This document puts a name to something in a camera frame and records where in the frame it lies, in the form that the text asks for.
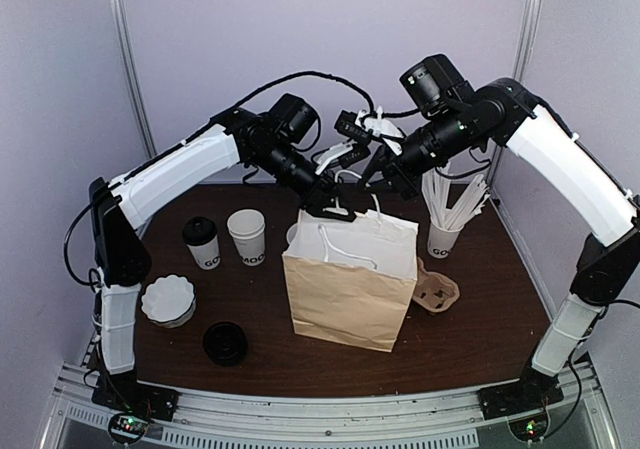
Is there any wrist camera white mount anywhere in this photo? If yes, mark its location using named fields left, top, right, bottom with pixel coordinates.
left=334, top=107, right=406, bottom=156
left=315, top=141, right=371, bottom=175

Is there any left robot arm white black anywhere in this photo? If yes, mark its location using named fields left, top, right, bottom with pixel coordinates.
left=89, top=94, right=356, bottom=413

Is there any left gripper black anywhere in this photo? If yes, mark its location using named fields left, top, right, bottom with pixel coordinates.
left=253, top=142, right=358, bottom=225

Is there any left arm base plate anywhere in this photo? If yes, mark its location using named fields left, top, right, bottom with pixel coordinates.
left=91, top=376, right=179, bottom=422

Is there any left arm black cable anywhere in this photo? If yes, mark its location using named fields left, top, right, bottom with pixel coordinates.
left=62, top=71, right=426, bottom=288

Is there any white scalloped ceramic dish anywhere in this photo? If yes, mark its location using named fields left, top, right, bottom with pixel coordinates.
left=141, top=274, right=196, bottom=329

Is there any stack of white paper cups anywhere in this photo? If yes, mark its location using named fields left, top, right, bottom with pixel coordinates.
left=227, top=208, right=265, bottom=267

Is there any left aluminium corner post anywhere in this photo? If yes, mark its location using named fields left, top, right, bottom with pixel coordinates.
left=109, top=0, right=157, bottom=158

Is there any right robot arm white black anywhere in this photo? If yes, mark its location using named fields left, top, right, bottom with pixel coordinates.
left=356, top=54, right=639, bottom=411

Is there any white cup holding straws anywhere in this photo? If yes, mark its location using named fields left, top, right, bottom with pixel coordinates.
left=427, top=222, right=461, bottom=259

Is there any white round ceramic bowl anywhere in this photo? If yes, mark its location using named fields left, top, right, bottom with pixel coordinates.
left=285, top=224, right=298, bottom=245

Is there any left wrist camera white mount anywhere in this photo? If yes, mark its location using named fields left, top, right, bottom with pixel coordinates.
left=315, top=141, right=371, bottom=175

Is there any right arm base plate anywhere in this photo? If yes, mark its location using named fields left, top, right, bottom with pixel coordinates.
left=477, top=372, right=564, bottom=420

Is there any right aluminium corner post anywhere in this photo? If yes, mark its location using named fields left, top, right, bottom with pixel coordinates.
left=487, top=0, right=545, bottom=185

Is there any brown paper bag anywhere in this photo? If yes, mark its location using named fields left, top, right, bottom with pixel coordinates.
left=282, top=206, right=419, bottom=352

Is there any white paper coffee cup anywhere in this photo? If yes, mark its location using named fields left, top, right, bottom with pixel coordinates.
left=183, top=234, right=221, bottom=270

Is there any aluminium corner post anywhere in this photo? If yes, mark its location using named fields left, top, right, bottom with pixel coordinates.
left=487, top=0, right=545, bottom=185
left=109, top=0, right=157, bottom=158

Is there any bundle of white wrapped straws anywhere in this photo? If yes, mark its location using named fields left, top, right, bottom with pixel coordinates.
left=420, top=163, right=490, bottom=233

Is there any aluminium front rail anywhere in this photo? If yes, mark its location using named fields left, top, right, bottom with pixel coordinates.
left=36, top=362, right=620, bottom=448

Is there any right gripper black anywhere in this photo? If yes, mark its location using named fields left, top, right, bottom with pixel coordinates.
left=357, top=105, right=483, bottom=201

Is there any stack of black lids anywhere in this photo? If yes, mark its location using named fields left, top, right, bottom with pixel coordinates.
left=202, top=321, right=249, bottom=367

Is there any black plastic cup lid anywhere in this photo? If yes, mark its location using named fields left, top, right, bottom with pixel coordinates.
left=182, top=216, right=218, bottom=246

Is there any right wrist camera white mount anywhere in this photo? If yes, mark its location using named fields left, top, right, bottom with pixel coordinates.
left=334, top=107, right=406, bottom=156

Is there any brown pulp cup carrier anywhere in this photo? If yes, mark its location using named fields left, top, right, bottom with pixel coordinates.
left=412, top=257, right=460, bottom=315

